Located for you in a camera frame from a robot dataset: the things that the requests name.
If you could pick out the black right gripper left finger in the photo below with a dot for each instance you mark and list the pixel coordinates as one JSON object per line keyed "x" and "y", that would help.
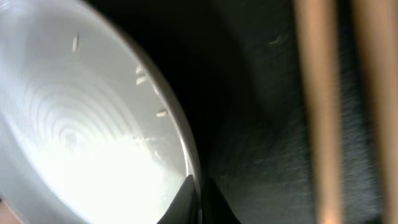
{"x": 183, "y": 209}

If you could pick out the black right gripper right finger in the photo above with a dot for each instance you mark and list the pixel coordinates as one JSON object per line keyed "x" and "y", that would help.
{"x": 214, "y": 206}

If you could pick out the white bowl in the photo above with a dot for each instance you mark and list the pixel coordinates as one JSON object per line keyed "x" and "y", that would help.
{"x": 91, "y": 132}

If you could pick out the round black tray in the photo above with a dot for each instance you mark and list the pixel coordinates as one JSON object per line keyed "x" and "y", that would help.
{"x": 235, "y": 69}

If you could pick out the wooden chopstick left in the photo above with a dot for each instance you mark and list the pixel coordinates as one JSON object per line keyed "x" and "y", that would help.
{"x": 318, "y": 48}

